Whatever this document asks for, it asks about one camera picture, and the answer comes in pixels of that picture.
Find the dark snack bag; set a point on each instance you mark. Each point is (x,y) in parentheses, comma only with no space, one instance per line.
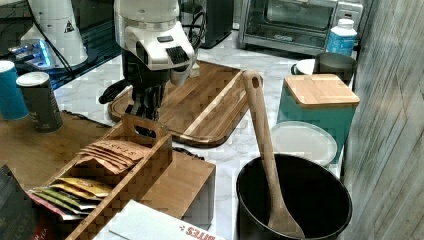
(20,218)

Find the silver toaster oven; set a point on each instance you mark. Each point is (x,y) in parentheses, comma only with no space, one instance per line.
(300,26)

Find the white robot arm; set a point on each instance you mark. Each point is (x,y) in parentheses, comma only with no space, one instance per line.
(155,51)

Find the dark grey tumbler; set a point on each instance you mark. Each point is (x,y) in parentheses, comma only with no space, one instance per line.
(333,63)

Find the yellow green tea bag packets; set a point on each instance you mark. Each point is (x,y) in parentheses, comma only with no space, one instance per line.
(71,198)

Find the wooden drawer cabinet stand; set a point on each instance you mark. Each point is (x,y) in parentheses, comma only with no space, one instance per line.
(186,190)

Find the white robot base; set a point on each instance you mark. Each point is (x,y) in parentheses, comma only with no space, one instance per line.
(54,41)

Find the teal canister with wooden lid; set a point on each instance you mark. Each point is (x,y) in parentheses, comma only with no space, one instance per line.
(323,100)

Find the white and blue bottle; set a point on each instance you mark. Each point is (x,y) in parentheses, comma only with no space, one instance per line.
(342,37)

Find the cinnamon bites cereal box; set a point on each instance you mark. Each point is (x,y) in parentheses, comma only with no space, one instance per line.
(140,222)

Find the glass jar of cereal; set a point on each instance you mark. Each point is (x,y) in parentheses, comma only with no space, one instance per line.
(304,140)

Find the blue shaker can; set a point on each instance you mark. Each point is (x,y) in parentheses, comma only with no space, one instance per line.
(12,104)

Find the grey shaker can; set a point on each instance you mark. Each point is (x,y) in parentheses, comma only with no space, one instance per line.
(40,101)

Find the black utensil holder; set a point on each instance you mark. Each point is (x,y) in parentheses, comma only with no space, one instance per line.
(315,197)

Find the wooden spoon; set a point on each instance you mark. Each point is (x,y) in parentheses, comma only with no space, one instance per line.
(280,219)

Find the wooden cutting board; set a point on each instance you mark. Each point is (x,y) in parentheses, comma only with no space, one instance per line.
(204,111)

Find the wooden tea bag caddy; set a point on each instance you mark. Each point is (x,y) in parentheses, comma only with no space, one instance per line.
(132,184)

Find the brown tea bag packets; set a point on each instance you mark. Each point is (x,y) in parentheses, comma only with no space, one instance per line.
(116,156)

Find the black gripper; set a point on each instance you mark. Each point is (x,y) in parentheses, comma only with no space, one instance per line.
(147,86)

